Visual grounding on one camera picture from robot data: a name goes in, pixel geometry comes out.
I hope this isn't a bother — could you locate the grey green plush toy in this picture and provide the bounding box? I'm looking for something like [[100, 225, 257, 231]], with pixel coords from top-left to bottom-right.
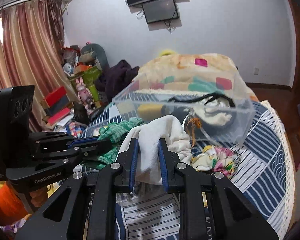
[[79, 43, 110, 72]]

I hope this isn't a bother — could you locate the blue patterned table cloth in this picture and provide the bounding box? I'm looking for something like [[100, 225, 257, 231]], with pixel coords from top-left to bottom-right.
[[72, 100, 297, 240]]

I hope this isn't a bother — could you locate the striped brown curtain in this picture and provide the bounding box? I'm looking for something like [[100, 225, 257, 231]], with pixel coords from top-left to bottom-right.
[[0, 0, 77, 132]]

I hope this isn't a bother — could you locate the red box stack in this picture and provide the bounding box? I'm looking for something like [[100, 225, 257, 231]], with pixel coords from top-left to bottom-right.
[[40, 86, 71, 124]]

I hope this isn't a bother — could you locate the beige patchwork fleece blanket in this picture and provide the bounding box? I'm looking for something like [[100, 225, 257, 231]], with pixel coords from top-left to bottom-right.
[[133, 53, 258, 101]]

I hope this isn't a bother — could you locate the green storage box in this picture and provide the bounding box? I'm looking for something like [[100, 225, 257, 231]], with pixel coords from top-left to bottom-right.
[[68, 66, 102, 101]]

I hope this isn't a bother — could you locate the white cloth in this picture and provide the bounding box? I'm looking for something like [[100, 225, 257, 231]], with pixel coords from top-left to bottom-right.
[[119, 115, 192, 185]]

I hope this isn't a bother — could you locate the yellow curved cushion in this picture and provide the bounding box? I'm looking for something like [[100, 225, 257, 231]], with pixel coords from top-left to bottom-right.
[[159, 49, 177, 57]]

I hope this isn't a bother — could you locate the dark purple clothes pile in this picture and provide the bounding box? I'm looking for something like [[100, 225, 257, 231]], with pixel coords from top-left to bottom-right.
[[94, 60, 140, 103]]

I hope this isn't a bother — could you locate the clear plastic storage box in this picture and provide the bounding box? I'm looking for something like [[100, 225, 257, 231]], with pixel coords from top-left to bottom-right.
[[111, 71, 256, 147]]

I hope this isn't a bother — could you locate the pink rabbit figurine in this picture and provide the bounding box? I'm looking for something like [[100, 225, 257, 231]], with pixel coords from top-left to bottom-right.
[[76, 77, 93, 107]]

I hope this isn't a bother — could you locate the floral fabric piece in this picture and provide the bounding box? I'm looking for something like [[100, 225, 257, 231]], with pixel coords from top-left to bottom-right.
[[190, 145, 241, 178]]

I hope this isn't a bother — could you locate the green knitted glove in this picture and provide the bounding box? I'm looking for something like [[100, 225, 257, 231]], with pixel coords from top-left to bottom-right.
[[82, 117, 143, 170]]

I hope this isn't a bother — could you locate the small wall monitor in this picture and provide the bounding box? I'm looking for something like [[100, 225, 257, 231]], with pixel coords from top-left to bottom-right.
[[142, 0, 179, 24]]

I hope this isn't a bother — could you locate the black cylinder flashlight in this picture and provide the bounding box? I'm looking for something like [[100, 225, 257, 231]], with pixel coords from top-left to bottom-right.
[[86, 98, 96, 110]]

